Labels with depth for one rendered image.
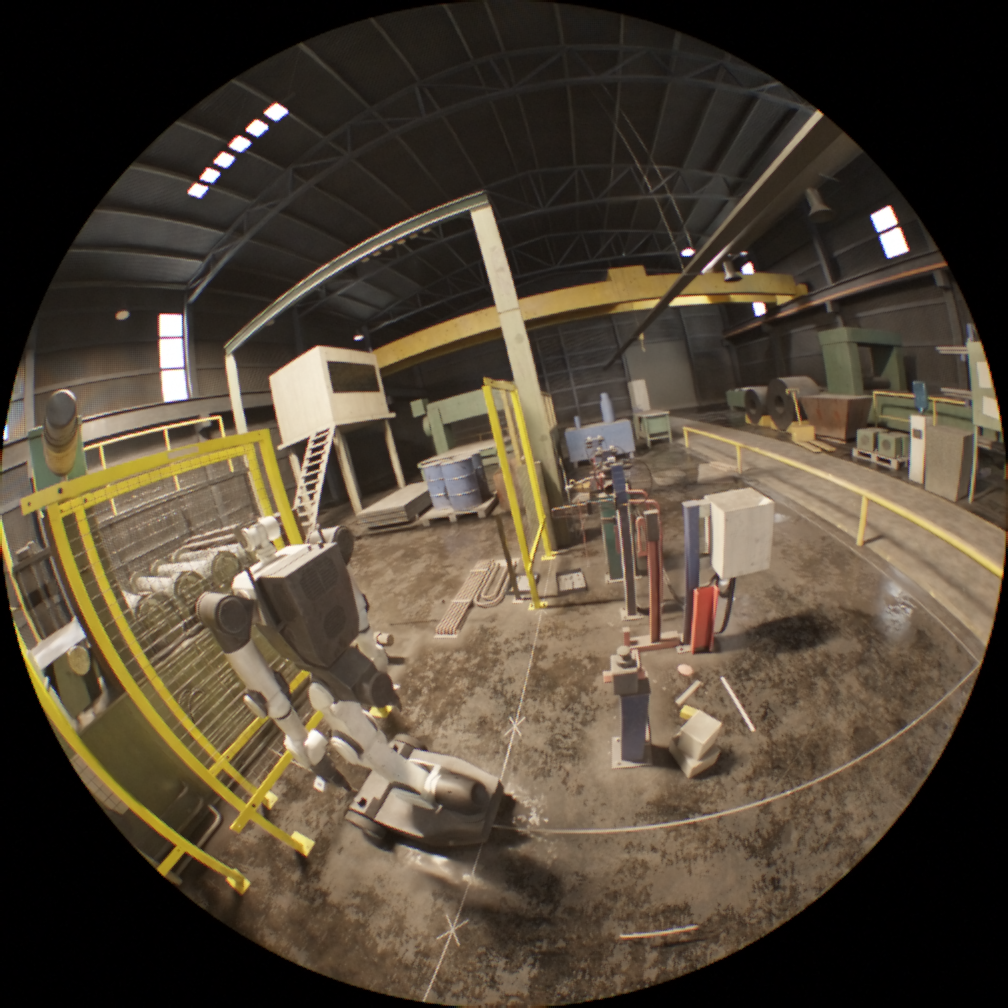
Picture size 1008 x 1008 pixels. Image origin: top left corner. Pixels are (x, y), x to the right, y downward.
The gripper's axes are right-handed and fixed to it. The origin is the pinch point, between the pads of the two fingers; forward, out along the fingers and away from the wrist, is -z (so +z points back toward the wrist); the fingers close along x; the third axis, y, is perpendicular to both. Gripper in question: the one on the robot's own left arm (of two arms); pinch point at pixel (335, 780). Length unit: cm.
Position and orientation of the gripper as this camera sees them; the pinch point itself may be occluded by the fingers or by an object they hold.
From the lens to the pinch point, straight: 139.1
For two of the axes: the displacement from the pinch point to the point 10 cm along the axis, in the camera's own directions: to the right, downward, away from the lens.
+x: -9.7, -0.4, 2.4
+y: -2.5, 3.1, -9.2
